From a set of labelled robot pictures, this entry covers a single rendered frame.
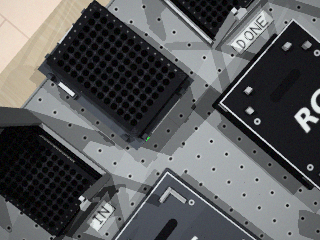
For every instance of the black regrip nest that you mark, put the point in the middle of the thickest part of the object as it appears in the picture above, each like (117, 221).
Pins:
(275, 101)

